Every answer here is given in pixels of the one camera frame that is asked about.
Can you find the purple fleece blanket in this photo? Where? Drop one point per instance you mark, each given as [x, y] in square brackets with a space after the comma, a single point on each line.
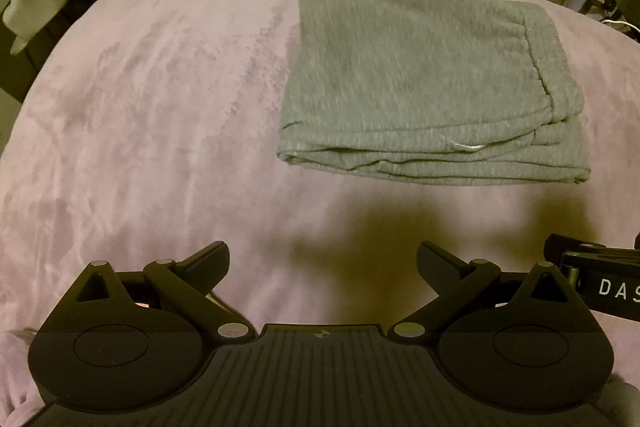
[150, 107]

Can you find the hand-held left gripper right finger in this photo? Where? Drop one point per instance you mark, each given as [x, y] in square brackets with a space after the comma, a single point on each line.
[432, 264]

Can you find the grey pants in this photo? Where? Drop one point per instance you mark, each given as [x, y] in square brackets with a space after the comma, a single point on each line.
[400, 72]

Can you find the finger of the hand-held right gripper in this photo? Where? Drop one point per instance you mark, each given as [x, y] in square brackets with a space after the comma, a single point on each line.
[562, 243]

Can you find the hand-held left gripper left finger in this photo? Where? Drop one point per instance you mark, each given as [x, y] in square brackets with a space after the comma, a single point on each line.
[212, 264]

